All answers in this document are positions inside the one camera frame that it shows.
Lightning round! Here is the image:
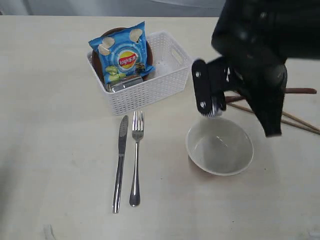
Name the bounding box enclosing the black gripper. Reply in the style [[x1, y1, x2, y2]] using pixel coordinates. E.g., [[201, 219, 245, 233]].
[[207, 56, 288, 138]]

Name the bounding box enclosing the wooden chopstick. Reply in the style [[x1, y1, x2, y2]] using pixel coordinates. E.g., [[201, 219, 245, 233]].
[[228, 103, 320, 131], [226, 96, 320, 135]]

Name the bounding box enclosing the red-brown wooden spoon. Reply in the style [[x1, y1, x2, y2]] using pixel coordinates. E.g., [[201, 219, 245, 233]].
[[232, 87, 318, 95]]

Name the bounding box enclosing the white speckled bowl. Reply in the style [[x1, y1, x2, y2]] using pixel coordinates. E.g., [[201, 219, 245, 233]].
[[185, 117, 254, 176]]

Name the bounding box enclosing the silver metal fork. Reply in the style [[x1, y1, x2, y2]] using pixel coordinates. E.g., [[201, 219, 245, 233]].
[[129, 111, 144, 207]]

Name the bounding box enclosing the silver table knife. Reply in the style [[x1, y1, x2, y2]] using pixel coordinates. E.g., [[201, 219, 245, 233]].
[[112, 115, 129, 214]]

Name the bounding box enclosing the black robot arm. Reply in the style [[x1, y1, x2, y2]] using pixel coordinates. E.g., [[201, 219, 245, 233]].
[[211, 0, 320, 137]]

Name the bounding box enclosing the white perforated plastic basket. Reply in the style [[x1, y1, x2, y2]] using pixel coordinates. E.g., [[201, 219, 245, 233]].
[[86, 31, 193, 116]]

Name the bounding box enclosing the silver foil packet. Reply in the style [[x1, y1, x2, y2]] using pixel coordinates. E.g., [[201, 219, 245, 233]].
[[104, 75, 143, 93]]

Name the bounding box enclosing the blue chips bag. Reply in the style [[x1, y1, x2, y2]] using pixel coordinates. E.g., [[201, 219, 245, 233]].
[[88, 21, 156, 85]]

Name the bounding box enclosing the brown round plate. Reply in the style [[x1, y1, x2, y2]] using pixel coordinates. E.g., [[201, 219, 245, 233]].
[[91, 27, 153, 85]]

